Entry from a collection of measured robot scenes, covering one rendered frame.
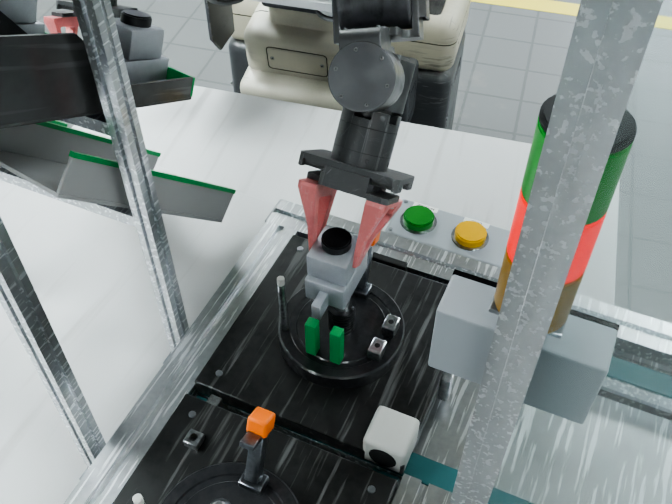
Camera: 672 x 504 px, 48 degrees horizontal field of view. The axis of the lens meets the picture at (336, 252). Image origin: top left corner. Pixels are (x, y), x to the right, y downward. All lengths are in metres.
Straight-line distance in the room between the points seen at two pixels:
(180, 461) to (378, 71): 0.42
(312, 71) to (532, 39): 1.87
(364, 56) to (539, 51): 2.57
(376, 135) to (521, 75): 2.34
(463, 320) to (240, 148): 0.79
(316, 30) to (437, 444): 0.87
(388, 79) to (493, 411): 0.27
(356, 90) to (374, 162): 0.10
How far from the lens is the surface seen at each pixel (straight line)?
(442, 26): 1.68
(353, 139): 0.70
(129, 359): 1.00
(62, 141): 0.89
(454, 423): 0.86
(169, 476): 0.78
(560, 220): 0.41
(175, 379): 0.85
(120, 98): 0.69
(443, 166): 1.23
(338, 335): 0.76
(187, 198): 0.87
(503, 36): 3.24
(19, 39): 0.64
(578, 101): 0.36
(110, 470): 0.81
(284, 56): 1.48
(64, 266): 1.13
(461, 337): 0.55
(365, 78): 0.63
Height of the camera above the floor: 1.66
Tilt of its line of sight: 48 degrees down
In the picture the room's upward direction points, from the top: straight up
